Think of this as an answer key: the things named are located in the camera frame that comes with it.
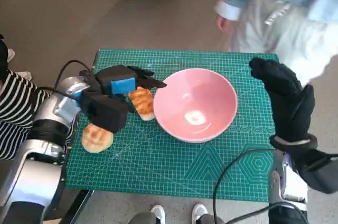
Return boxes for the green cutting mat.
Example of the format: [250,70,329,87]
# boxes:
[64,48,279,203]

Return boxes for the white robot right foot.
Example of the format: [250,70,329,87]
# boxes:
[191,202,208,224]

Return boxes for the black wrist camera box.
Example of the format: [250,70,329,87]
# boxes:
[80,94,129,134]
[290,150,338,194]

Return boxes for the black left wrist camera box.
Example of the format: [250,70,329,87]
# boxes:
[80,94,129,134]

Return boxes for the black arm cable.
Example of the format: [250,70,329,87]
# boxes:
[212,147,277,224]
[54,59,96,94]

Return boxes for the person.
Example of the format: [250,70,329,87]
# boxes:
[0,33,73,160]
[213,0,338,87]

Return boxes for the white robot left foot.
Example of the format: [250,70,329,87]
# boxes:
[150,203,166,224]

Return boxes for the person's hand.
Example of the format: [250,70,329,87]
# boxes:
[215,14,238,33]

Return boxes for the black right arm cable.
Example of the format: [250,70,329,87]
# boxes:
[212,147,277,224]

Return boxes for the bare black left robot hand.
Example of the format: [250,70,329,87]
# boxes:
[93,64,167,115]

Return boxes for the pink bowl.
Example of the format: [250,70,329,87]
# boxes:
[153,68,238,144]

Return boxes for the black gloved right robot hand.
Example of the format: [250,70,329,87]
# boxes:
[249,57,316,143]

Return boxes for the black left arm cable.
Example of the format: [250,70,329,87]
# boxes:
[54,59,96,94]

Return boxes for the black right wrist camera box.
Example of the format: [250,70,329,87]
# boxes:
[290,150,338,194]

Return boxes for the white robot foot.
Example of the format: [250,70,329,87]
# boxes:
[191,202,208,224]
[150,203,166,224]

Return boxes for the long orange toy bread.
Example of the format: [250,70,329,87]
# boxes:
[128,86,155,122]

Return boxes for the round pale toy bread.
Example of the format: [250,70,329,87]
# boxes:
[81,123,115,154]

